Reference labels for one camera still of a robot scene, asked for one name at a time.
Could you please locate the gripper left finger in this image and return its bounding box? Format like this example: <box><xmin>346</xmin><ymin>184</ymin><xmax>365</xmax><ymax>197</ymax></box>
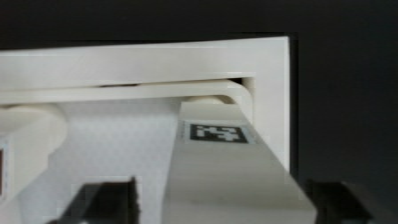
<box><xmin>45</xmin><ymin>179</ymin><xmax>140</xmax><ymax>224</ymax></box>

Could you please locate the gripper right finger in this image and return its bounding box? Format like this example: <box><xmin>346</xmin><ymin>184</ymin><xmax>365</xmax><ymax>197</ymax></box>
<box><xmin>305</xmin><ymin>180</ymin><xmax>374</xmax><ymax>224</ymax></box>

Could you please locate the white desk top tray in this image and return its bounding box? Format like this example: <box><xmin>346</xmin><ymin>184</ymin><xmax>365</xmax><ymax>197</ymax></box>
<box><xmin>0</xmin><ymin>80</ymin><xmax>252</xmax><ymax>224</ymax></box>

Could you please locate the white desk leg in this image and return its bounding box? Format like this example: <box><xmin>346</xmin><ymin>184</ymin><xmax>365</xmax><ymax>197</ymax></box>
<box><xmin>161</xmin><ymin>102</ymin><xmax>315</xmax><ymax>224</ymax></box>
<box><xmin>0</xmin><ymin>104</ymin><xmax>67</xmax><ymax>205</ymax></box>

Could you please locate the white front fence bar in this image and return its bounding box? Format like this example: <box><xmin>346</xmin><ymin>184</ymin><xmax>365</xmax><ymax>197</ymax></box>
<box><xmin>0</xmin><ymin>37</ymin><xmax>289</xmax><ymax>91</ymax></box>

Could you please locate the white right fence block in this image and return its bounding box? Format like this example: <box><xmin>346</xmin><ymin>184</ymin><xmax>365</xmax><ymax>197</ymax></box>
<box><xmin>244</xmin><ymin>37</ymin><xmax>289</xmax><ymax>169</ymax></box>

